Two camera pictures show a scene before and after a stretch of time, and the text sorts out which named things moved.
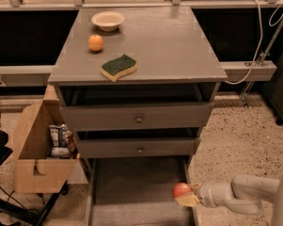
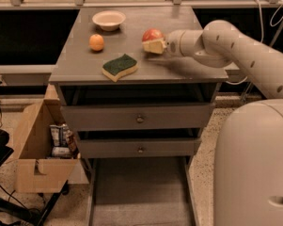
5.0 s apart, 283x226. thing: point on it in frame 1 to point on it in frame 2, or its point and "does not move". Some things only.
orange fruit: [95, 42] does not move
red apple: [180, 189] to [151, 34]
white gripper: [205, 192] to [173, 42]
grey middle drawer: [137, 147] does not move
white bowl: [108, 21] does not move
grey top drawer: [135, 117] does not move
